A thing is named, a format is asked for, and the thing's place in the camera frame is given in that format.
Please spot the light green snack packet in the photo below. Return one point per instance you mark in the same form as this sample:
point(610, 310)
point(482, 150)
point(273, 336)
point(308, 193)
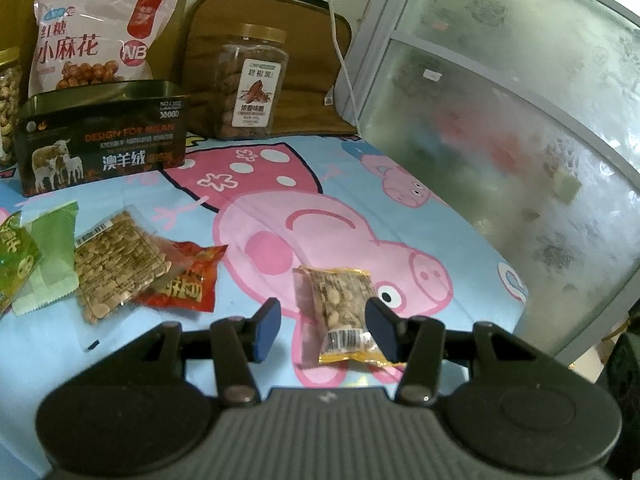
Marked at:
point(52, 250)

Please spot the dark bulky object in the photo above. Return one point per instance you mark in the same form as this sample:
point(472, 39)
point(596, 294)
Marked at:
point(625, 360)

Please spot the clear nut brittle packet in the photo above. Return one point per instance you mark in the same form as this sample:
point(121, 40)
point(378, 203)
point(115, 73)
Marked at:
point(115, 260)

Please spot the red snack packet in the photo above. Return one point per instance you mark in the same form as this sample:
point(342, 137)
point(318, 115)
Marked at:
point(192, 285)

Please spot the pink snack bag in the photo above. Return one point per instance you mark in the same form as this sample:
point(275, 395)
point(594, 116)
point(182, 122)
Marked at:
point(80, 45)

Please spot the green yellow snack packet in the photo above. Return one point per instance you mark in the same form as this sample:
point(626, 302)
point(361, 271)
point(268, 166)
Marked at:
point(15, 255)

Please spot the pecan jar with gold lid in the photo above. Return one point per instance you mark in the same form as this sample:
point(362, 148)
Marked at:
point(250, 90)

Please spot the cashew jar with gold lid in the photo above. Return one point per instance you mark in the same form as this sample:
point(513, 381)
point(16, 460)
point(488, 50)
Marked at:
point(7, 100)

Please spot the cartoon pig printed blanket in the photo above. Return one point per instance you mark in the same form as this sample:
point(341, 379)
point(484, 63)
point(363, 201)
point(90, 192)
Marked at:
point(325, 185)

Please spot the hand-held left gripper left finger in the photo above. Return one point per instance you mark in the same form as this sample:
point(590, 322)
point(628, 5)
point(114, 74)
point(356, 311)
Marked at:
point(266, 331)

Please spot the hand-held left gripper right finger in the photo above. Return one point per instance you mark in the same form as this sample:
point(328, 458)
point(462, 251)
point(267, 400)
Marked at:
point(382, 332)

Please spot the yellow peanut snack packet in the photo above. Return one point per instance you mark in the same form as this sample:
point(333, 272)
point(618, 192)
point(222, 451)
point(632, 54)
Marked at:
point(340, 295)

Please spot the dark tin box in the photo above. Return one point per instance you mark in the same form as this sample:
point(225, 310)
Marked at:
point(100, 150)

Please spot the brown cushion pad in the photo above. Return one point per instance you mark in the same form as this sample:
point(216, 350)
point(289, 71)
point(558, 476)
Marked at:
point(310, 60)

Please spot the frosted glass door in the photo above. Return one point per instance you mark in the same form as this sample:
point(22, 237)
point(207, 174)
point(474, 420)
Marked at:
point(500, 110)

